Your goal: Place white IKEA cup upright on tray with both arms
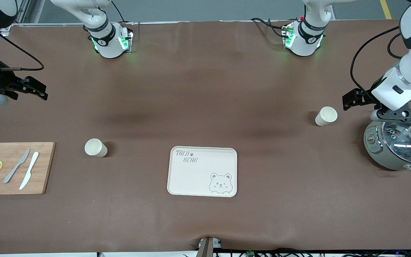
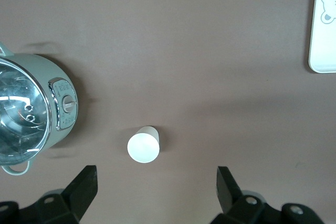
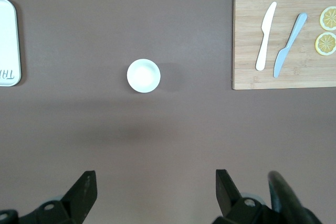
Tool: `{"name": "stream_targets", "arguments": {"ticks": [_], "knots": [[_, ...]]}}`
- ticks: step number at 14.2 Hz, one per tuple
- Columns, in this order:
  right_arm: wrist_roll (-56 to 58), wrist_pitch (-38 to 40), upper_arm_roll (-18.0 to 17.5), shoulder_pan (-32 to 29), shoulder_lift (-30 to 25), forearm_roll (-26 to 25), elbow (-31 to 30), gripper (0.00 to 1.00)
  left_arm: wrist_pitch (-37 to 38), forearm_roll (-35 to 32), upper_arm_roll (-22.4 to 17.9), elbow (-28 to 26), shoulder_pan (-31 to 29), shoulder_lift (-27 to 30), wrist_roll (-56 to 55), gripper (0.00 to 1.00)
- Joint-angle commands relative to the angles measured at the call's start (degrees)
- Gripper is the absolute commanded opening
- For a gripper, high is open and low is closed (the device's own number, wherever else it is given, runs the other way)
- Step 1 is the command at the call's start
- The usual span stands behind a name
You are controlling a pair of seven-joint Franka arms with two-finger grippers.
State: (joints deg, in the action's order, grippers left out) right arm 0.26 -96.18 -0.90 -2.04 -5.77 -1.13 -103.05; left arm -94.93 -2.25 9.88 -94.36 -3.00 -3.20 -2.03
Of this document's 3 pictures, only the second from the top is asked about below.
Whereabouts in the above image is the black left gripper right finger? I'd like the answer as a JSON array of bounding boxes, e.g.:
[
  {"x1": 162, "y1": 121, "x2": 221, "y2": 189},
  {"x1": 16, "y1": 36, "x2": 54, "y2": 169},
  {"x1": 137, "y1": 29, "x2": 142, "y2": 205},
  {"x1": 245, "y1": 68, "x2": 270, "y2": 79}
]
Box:
[{"x1": 212, "y1": 166, "x2": 266, "y2": 224}]

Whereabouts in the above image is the white plastic cup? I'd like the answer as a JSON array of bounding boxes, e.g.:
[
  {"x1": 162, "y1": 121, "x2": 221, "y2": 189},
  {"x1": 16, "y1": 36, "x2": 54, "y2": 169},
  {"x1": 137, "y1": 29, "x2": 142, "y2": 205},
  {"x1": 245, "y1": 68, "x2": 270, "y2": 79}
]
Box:
[{"x1": 127, "y1": 125, "x2": 161, "y2": 164}]

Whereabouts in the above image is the grey pot glass lid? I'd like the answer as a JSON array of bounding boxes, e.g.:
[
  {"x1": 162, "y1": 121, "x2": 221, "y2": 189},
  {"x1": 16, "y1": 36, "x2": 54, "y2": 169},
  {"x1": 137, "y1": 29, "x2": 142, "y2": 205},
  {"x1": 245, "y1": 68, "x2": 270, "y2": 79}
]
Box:
[{"x1": 0, "y1": 41, "x2": 79, "y2": 176}]

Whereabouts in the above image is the white tray with bear print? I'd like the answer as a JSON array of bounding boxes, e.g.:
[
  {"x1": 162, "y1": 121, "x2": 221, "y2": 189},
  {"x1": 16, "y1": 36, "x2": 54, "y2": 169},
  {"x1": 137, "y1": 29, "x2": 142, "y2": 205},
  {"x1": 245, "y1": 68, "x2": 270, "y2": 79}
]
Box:
[{"x1": 307, "y1": 0, "x2": 336, "y2": 74}]

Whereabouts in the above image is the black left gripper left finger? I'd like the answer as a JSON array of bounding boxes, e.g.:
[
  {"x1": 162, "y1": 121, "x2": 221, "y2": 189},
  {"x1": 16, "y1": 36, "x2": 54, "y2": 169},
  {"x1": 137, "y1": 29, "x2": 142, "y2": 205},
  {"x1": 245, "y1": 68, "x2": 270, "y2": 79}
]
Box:
[{"x1": 20, "y1": 165, "x2": 98, "y2": 224}]

